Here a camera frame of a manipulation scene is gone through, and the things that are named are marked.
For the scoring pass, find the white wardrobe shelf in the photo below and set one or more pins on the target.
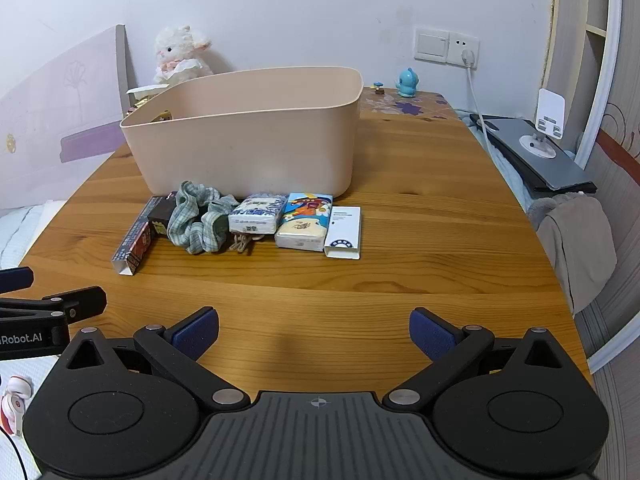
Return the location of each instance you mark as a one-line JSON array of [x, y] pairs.
[[585, 45]]

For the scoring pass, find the beige cloth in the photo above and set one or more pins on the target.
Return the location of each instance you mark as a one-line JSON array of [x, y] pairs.
[[582, 250]]

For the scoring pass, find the long red printed box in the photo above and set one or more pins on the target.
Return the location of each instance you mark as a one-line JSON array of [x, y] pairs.
[[132, 247]]

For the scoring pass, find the grey cloth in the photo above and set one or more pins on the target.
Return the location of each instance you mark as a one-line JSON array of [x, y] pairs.
[[542, 210]]

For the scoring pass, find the white phone stand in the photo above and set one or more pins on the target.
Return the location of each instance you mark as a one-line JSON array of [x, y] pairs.
[[550, 110]]

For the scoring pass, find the white red headphones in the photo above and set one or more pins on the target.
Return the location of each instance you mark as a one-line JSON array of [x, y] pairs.
[[14, 402]]

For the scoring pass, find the small black box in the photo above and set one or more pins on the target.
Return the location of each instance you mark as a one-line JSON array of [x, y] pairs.
[[161, 215]]

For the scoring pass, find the pink purple bed headboard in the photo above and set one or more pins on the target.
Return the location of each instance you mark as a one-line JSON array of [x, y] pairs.
[[55, 115]]

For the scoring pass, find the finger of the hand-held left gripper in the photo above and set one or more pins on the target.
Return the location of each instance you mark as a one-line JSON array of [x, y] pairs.
[[75, 301], [15, 278]]

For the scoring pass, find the white paper card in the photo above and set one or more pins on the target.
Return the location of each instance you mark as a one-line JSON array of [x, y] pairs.
[[145, 90]]

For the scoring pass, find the light blue blanket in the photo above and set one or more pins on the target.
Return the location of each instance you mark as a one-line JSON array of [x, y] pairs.
[[505, 170]]

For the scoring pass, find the small mushroom figurine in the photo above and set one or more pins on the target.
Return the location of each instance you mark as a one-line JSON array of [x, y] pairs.
[[378, 89]]

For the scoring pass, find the blue white tissue pack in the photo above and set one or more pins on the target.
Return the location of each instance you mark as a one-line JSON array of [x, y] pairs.
[[257, 212]]

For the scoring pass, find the grey laptop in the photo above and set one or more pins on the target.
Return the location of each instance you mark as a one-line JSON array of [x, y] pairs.
[[555, 170]]

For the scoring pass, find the white rectangular box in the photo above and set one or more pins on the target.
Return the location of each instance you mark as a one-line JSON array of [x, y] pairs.
[[344, 232]]

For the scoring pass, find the gold snack packet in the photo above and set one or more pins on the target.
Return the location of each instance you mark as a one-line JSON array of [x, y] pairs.
[[162, 117]]

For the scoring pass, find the floral table mat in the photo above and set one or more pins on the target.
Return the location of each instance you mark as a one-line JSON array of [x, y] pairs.
[[415, 107]]

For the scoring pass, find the blue cartoon figurine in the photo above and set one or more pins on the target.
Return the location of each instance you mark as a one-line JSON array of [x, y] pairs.
[[407, 82]]

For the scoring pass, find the green plaid scrunchie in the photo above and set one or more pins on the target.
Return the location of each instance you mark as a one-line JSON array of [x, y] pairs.
[[192, 222]]

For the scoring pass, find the colourful cartoon tissue pack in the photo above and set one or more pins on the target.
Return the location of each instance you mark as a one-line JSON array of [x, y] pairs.
[[302, 220]]

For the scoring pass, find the white power plug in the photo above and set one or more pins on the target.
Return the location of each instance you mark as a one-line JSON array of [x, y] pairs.
[[468, 57]]

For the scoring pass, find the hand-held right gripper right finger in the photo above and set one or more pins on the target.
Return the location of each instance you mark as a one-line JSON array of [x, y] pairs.
[[430, 332]]

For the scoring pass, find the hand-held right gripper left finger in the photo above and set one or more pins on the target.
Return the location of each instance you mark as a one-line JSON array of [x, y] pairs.
[[197, 332]]

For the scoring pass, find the beige plastic storage bin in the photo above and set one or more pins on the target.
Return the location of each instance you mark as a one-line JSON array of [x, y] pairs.
[[250, 145]]

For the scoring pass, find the white wall outlet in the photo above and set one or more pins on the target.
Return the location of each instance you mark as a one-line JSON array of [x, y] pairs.
[[462, 42]]

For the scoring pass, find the white plush lamb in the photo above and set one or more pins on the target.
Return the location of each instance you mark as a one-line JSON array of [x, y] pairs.
[[180, 55]]

